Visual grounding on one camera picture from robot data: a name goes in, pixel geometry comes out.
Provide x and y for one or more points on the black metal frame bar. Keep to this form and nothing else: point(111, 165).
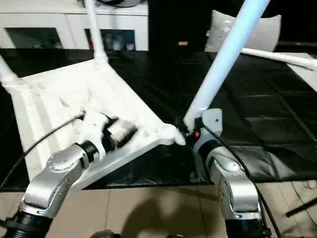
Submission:
point(302, 207)

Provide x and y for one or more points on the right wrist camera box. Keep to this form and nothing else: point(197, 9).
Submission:
point(212, 124)

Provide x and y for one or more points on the black sofa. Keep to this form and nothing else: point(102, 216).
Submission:
point(173, 25)

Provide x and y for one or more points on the white flat board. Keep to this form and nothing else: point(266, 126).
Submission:
point(307, 77)

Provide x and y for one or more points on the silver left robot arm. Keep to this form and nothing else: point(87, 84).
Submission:
point(59, 173)

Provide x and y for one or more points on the white plastic table top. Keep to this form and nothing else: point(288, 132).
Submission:
point(49, 99)

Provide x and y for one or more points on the small tan label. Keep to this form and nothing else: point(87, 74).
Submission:
point(183, 43)

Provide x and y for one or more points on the white glass-door cabinet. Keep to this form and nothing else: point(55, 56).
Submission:
point(49, 25)

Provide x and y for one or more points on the white plastic table leg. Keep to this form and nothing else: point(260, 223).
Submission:
point(95, 29)
point(282, 58)
point(7, 72)
point(228, 59)

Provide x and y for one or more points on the grey cushion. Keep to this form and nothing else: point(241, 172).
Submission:
point(262, 34)

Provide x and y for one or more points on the black work mat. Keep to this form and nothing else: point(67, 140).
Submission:
point(267, 119)

